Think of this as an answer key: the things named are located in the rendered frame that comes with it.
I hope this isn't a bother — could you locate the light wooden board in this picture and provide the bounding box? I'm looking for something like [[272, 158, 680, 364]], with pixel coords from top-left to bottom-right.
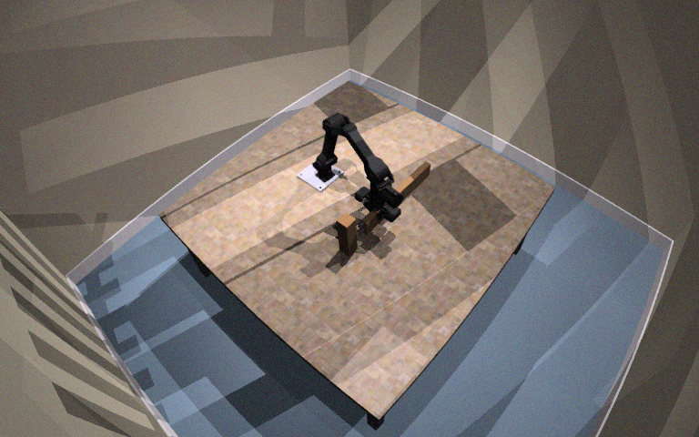
[[360, 162, 431, 235]]

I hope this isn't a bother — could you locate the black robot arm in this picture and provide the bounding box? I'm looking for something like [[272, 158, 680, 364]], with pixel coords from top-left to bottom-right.
[[312, 113, 403, 208]]

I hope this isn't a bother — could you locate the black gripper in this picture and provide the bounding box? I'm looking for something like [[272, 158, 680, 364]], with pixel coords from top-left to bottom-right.
[[355, 187, 401, 222]]

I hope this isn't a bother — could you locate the brown wooden post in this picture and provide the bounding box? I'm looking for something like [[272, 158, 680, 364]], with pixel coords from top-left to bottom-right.
[[336, 212, 358, 257]]

